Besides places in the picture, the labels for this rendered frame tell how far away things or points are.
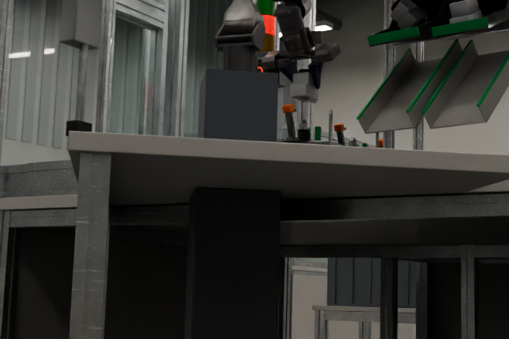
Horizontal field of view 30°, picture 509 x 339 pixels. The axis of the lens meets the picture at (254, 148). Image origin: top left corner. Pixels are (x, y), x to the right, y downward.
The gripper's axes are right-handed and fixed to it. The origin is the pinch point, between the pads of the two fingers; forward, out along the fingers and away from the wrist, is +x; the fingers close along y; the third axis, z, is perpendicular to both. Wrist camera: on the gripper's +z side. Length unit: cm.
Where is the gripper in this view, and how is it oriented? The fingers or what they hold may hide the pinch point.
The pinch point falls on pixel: (306, 76)
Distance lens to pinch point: 227.4
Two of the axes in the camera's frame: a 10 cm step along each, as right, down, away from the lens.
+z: 4.6, -4.4, 7.7
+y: -8.4, 0.6, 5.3
